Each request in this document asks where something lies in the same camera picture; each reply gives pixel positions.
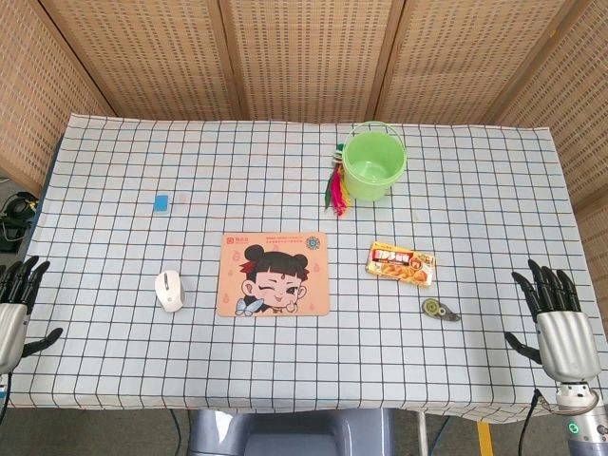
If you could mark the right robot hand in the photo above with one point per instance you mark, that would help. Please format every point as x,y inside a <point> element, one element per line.
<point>565,335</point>

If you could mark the green plastic bucket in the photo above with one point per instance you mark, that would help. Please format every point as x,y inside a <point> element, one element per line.
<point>374,161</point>

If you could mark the yellow curry box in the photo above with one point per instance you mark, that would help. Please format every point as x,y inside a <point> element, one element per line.
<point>400,264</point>

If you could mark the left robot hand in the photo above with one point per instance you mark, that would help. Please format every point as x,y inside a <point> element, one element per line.
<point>10,323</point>

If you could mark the cartoon girl mouse pad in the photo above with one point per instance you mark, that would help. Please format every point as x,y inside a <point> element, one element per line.
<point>274,274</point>

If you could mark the woven folding screen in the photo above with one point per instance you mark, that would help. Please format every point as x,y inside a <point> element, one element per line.
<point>304,57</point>

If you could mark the green correction tape dispenser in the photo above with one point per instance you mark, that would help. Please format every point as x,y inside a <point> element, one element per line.
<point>439,310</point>

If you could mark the black equipment on floor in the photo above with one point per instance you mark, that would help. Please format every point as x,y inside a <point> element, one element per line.
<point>14,218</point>

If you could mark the white computer mouse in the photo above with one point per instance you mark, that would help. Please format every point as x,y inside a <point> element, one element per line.
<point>169,291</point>

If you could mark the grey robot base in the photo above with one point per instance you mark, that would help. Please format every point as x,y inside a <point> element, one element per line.
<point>290,432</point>

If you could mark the blue eraser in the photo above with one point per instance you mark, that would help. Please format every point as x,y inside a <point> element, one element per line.
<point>161,202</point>

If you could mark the colourful feather shuttlecock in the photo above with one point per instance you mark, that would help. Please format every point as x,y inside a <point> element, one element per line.
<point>336,186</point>

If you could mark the checked tablecloth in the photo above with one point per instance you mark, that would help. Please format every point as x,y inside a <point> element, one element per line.
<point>304,342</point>

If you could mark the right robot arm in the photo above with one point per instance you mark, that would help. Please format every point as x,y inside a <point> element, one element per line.
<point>586,418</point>

